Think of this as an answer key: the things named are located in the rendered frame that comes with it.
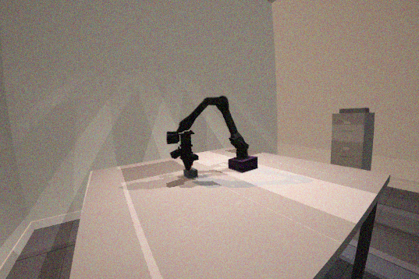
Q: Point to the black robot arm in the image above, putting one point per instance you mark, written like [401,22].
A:
[222,104]

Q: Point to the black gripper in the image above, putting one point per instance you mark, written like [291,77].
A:
[189,157]

